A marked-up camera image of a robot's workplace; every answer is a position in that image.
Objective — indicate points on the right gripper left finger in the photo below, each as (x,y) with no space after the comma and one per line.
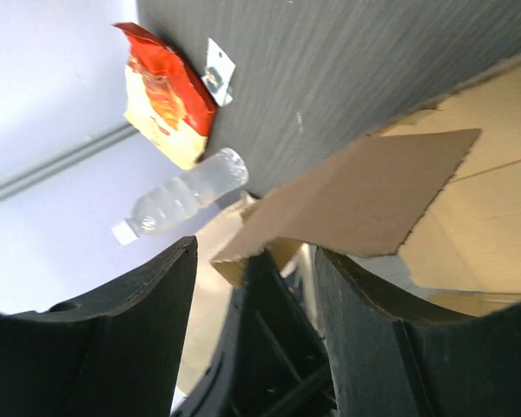
(113,351)

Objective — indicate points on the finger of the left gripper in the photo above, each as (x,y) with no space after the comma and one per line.
(269,360)

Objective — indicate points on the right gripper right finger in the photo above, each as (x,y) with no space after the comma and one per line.
(394,354)

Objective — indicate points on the large cardboard box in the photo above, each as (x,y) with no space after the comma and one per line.
(435,194)

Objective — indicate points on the small white tag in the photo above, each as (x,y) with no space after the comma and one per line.
(218,73)

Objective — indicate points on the beige canvas tote bag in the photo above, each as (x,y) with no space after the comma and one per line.
(211,295)

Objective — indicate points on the clear plastic water bottle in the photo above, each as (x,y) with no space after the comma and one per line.
(182,197)

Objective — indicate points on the beige orange snack bag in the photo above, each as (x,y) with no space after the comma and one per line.
(167,102)

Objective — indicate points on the left aluminium frame post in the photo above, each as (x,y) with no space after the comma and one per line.
(44,170)

